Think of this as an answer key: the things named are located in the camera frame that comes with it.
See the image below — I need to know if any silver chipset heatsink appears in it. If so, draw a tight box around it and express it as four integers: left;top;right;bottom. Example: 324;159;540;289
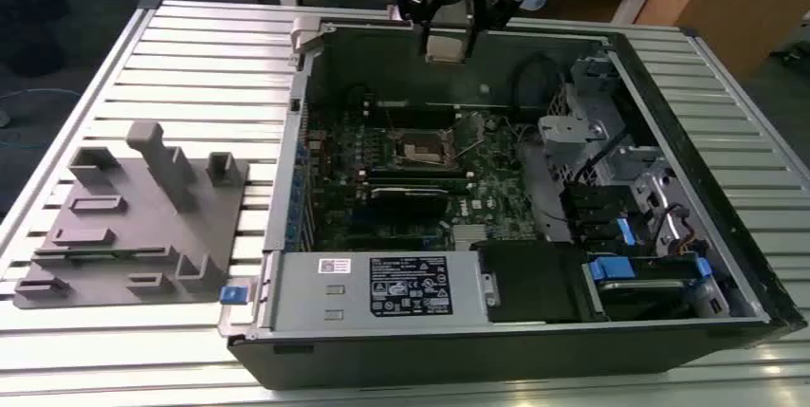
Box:
451;223;489;243

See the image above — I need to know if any black RAM slot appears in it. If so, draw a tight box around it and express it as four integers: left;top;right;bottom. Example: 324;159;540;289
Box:
368;167;471;176

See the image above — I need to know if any silver CPU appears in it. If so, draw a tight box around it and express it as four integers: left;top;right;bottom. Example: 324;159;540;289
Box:
424;0;476;65

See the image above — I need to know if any black open PC case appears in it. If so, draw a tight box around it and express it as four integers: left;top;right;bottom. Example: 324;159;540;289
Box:
213;12;810;392

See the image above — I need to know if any grey parts rack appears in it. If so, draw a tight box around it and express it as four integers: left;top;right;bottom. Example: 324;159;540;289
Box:
10;120;252;311

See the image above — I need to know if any hard disk in blue carrier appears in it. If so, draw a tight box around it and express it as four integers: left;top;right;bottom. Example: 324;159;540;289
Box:
581;254;720;322

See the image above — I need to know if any blue disk bay clip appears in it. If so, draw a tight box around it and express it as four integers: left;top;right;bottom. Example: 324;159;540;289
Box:
611;216;637;248

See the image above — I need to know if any grey chair base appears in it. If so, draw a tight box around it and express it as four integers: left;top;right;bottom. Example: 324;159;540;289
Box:
768;17;810;66

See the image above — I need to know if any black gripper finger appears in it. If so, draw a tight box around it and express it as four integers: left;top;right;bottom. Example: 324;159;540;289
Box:
464;0;507;58
409;0;441;56

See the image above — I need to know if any black plastic shroud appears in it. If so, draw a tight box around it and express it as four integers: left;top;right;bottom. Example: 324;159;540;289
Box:
472;239;613;325

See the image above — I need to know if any grey plastic case handle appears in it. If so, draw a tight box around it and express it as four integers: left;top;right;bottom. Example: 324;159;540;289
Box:
288;16;325;55

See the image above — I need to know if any coloured wire bundle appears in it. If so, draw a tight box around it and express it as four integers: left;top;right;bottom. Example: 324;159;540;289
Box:
667;224;707;257

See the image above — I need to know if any blue cable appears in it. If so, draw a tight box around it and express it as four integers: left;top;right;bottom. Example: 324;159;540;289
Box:
0;87;84;150

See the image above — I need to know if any green motherboard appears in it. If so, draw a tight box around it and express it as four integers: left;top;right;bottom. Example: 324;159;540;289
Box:
303;93;552;254

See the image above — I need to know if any graphics card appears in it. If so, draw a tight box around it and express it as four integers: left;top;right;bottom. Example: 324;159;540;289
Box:
367;184;453;231

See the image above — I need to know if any black disk bay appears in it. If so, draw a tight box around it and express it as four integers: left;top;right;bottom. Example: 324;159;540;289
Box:
559;182;641;248

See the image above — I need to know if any silver metal drive cage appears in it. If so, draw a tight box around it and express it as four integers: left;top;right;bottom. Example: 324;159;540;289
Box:
535;56;673;243

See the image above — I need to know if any grey power supply unit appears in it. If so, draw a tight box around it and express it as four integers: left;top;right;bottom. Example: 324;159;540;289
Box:
256;250;503;332

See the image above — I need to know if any CPU socket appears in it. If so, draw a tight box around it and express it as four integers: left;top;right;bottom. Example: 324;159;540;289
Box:
391;127;459;170

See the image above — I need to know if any thick black cable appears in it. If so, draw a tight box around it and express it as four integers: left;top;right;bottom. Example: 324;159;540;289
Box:
509;51;564;110

